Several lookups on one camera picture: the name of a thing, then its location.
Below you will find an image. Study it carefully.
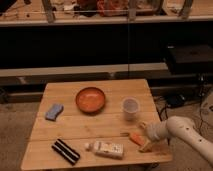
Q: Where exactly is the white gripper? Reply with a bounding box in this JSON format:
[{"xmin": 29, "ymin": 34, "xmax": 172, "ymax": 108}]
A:
[{"xmin": 139, "ymin": 121, "xmax": 167, "ymax": 153}]

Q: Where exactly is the orange pepper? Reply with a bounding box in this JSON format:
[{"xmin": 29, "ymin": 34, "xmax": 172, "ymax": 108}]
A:
[{"xmin": 121, "ymin": 132, "xmax": 144, "ymax": 146}]

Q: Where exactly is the translucent plastic cup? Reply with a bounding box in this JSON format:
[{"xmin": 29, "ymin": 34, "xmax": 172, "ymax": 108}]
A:
[{"xmin": 122, "ymin": 97, "xmax": 139, "ymax": 121}]

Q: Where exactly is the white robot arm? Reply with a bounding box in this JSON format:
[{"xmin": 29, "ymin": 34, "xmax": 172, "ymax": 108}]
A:
[{"xmin": 140, "ymin": 116, "xmax": 213, "ymax": 167}]

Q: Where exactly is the orange ceramic bowl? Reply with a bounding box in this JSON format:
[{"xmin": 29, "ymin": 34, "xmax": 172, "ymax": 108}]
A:
[{"xmin": 75, "ymin": 87, "xmax": 106, "ymax": 113}]

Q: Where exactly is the white lotion bottle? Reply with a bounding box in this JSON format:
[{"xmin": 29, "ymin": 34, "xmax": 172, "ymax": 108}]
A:
[{"xmin": 85, "ymin": 141, "xmax": 124, "ymax": 159}]

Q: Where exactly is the black power adapter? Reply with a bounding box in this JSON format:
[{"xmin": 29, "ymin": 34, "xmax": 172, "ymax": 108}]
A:
[{"xmin": 165, "ymin": 94, "xmax": 185, "ymax": 108}]

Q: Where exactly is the wooden table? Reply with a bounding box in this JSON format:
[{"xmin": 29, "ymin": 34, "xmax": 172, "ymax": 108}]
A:
[{"xmin": 21, "ymin": 79, "xmax": 172, "ymax": 171}]

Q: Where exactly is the black striped rectangular block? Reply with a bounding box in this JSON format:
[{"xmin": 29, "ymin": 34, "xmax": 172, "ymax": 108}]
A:
[{"xmin": 52, "ymin": 139, "xmax": 80, "ymax": 165}]

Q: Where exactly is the black box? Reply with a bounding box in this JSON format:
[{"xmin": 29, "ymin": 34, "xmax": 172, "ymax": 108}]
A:
[{"xmin": 165, "ymin": 45, "xmax": 213, "ymax": 74}]

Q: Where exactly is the blue sponge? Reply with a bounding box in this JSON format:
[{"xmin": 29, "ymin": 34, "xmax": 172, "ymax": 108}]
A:
[{"xmin": 45, "ymin": 104, "xmax": 63, "ymax": 121}]

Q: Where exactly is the long wooden shelf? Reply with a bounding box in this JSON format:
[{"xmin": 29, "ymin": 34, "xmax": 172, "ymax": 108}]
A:
[{"xmin": 0, "ymin": 0, "xmax": 213, "ymax": 27}]

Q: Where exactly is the black cable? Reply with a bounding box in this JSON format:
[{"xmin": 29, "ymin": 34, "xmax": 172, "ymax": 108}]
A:
[{"xmin": 157, "ymin": 96, "xmax": 171, "ymax": 122}]

